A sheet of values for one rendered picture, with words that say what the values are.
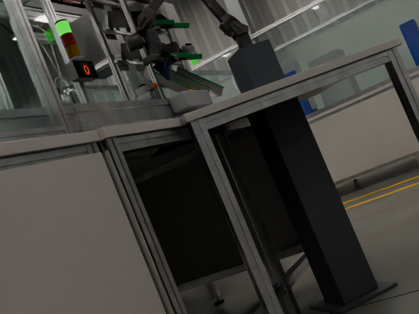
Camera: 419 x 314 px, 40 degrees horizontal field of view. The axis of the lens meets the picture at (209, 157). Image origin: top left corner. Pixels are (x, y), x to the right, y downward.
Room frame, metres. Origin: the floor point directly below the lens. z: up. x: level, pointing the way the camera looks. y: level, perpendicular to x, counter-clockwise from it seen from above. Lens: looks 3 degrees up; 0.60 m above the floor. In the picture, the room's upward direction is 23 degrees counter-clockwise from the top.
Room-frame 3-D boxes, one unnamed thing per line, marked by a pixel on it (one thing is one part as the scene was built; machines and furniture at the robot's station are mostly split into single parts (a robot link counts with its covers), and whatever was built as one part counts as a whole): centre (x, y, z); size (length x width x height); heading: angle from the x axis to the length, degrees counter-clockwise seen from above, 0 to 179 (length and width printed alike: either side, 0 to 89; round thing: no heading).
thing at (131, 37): (2.21, 0.07, 1.27); 0.12 x 0.08 x 0.11; 97
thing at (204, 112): (2.30, -0.29, 0.84); 0.90 x 0.70 x 0.03; 109
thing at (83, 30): (3.63, 0.32, 1.50); 0.38 x 0.21 x 0.88; 65
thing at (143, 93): (2.27, 0.15, 1.06); 0.08 x 0.04 x 0.07; 65
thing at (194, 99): (2.10, -0.02, 0.93); 0.21 x 0.07 x 0.06; 155
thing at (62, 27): (2.15, 0.33, 1.38); 0.05 x 0.05 x 0.05
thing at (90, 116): (1.95, 0.12, 0.91); 0.89 x 0.06 x 0.11; 155
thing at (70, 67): (2.15, 0.33, 1.29); 0.12 x 0.05 x 0.25; 155
